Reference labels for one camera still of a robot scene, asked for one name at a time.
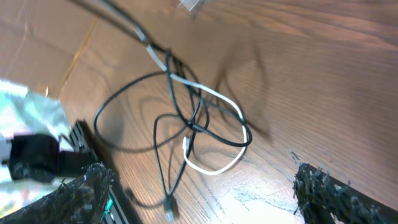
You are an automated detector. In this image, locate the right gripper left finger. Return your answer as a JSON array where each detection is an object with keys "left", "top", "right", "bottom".
[{"left": 1, "top": 162, "right": 114, "bottom": 224}]

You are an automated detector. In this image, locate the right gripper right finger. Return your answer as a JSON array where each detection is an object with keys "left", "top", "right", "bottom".
[{"left": 293, "top": 163, "right": 397, "bottom": 224}]

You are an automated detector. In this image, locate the black USB cable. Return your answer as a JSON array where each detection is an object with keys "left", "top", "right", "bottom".
[{"left": 70, "top": 0, "right": 253, "bottom": 222}]

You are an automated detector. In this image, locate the white USB cable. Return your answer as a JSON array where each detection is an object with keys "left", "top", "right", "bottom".
[{"left": 93, "top": 0, "right": 248, "bottom": 176}]

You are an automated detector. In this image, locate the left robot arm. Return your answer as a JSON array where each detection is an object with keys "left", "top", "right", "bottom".
[{"left": 1, "top": 134, "right": 97, "bottom": 183}]

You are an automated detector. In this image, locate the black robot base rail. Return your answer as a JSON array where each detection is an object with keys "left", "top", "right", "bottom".
[{"left": 69, "top": 120, "right": 142, "bottom": 224}]

